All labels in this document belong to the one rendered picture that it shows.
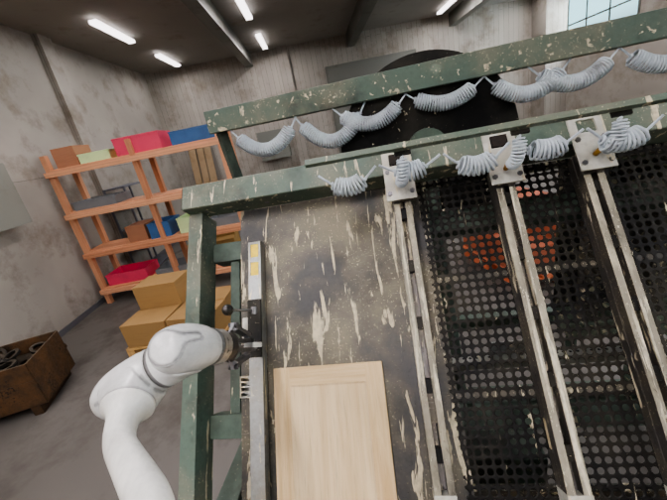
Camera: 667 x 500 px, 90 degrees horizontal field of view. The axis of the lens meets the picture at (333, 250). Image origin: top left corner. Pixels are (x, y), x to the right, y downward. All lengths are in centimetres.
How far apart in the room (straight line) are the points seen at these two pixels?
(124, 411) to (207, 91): 1018
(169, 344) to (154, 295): 378
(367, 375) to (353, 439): 20
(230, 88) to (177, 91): 145
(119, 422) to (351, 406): 67
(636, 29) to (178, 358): 189
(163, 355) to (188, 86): 1031
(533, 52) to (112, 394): 176
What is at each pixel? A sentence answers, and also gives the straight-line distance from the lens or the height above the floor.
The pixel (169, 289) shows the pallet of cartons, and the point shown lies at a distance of 440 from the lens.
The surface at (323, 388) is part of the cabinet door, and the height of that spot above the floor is 123.
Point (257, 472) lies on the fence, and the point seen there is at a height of 105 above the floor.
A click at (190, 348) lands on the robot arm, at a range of 76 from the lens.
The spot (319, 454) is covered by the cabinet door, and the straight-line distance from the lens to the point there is 124.
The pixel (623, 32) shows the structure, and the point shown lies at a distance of 188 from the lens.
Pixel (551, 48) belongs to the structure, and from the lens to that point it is 176.
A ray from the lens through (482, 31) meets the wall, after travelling 1164.
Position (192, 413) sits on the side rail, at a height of 120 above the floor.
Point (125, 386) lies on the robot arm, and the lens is 84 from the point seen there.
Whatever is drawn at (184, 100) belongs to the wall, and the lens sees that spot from 1089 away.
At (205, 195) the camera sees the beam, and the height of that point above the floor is 187.
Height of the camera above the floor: 201
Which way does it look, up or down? 19 degrees down
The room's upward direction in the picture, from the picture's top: 11 degrees counter-clockwise
